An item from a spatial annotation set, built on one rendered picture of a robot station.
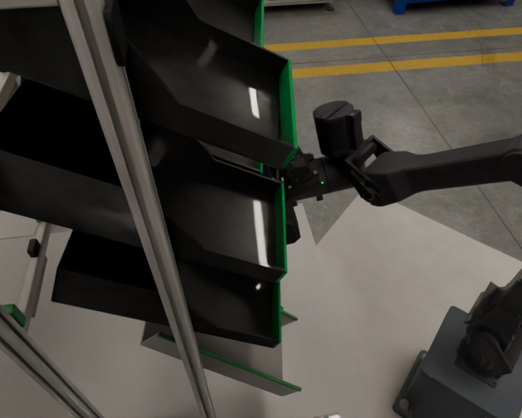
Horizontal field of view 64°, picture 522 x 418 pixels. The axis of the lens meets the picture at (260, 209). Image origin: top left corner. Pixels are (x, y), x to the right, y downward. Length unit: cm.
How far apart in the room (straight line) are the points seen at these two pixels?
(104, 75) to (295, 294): 82
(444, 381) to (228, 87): 57
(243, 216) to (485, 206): 227
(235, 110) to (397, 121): 277
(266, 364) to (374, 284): 40
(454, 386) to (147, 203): 58
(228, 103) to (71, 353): 77
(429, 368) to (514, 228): 192
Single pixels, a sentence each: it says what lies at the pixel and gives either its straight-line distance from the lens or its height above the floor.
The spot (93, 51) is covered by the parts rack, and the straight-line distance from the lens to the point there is 26.
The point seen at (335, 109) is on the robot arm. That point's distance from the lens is 60.
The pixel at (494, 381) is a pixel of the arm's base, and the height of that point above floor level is 106.
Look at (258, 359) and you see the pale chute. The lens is 75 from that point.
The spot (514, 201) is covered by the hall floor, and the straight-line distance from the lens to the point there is 277.
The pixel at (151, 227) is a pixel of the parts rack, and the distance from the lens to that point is 34.
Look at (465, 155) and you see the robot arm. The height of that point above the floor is 141.
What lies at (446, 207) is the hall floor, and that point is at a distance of 256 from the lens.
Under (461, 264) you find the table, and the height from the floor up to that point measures 86.
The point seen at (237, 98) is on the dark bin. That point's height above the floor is 153.
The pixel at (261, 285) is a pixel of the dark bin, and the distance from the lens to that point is 62.
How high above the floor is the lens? 172
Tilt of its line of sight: 48 degrees down
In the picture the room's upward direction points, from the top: straight up
